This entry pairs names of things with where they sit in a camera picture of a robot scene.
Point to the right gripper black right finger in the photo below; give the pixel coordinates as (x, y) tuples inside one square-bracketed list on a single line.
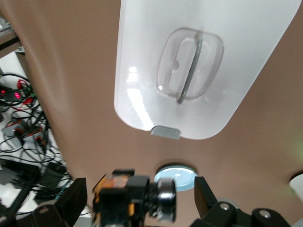
[(204, 201)]

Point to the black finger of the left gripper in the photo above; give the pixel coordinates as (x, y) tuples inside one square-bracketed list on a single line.
[(114, 205), (124, 172)]

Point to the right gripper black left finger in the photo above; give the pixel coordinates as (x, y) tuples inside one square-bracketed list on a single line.
[(75, 201)]

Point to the grey box latch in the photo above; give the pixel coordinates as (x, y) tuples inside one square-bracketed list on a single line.
[(165, 132)]

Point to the white lidded storage box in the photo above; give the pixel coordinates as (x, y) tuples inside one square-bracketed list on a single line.
[(142, 47)]

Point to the light blue round plate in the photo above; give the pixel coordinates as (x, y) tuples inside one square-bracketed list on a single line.
[(182, 176)]

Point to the black device red lights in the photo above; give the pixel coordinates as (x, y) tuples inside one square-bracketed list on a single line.
[(14, 94)]

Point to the grey table frame bars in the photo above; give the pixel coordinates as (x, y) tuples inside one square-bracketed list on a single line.
[(9, 40)]

